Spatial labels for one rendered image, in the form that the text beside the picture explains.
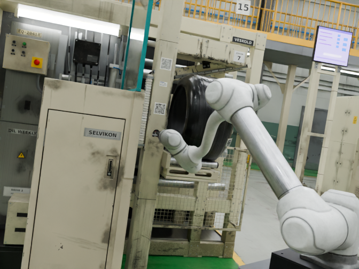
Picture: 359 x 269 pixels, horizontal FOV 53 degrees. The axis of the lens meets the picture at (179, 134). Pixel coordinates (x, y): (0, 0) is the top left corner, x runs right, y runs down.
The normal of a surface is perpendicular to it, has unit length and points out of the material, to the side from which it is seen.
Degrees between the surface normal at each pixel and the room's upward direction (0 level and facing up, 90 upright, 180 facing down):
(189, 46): 90
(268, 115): 90
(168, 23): 90
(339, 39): 90
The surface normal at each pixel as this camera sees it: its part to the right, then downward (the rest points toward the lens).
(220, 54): 0.28, 0.09
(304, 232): -0.73, 0.06
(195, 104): -0.41, -0.25
